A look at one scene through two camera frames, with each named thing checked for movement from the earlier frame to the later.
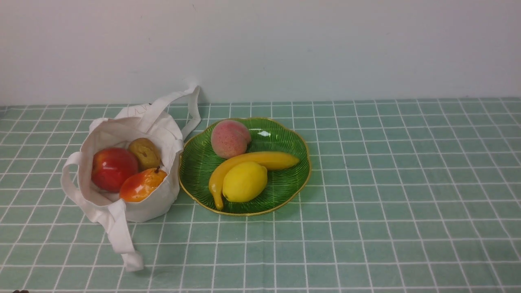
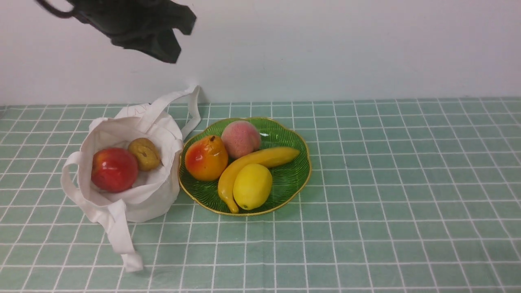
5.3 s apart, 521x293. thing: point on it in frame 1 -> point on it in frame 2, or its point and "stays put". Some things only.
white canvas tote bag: (156, 121) stays put
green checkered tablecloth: (404, 196) stays put
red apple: (110, 166) stays put
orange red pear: (136, 187) -> (206, 158)
